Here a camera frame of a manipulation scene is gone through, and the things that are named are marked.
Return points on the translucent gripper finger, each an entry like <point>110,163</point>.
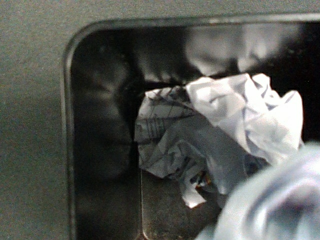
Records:
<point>278,203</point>

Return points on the white paper ball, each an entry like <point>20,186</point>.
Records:
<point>176,142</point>

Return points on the black square bin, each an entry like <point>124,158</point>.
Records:
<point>109,65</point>

